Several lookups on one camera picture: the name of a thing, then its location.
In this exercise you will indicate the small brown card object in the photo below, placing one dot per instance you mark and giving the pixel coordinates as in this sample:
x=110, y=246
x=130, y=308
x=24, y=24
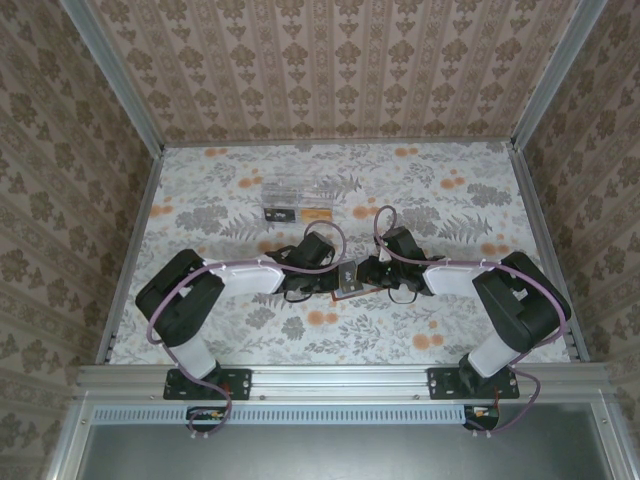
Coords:
x=350, y=280

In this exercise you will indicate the brown leather card holder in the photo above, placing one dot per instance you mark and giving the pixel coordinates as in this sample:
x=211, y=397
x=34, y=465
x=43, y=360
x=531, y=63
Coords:
x=370, y=295

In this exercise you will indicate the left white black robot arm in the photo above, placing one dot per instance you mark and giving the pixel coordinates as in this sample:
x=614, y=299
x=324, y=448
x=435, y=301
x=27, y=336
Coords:
x=175, y=310

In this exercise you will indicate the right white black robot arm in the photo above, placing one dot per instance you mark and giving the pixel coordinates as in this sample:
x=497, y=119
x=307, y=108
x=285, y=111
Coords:
x=520, y=305

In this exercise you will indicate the orange card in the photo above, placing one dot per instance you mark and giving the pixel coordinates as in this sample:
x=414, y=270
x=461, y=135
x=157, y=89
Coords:
x=316, y=215

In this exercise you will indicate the black card with white print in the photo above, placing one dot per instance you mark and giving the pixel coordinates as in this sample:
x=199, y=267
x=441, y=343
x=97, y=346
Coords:
x=280, y=215

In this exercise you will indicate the clear acrylic box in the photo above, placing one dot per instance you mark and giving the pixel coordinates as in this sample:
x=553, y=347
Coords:
x=297, y=192

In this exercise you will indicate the grey metal panel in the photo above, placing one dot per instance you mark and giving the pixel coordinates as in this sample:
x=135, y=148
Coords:
x=340, y=452

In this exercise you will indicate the aluminium frame rail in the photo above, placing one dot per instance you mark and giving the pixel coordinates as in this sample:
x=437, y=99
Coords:
x=340, y=380

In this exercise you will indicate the aluminium side rail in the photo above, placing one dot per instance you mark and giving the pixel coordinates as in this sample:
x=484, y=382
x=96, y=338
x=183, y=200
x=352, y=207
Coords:
x=545, y=240
x=135, y=240

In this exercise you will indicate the aluminium frame post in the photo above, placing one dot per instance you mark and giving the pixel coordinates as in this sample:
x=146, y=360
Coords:
x=117, y=80
x=552, y=75

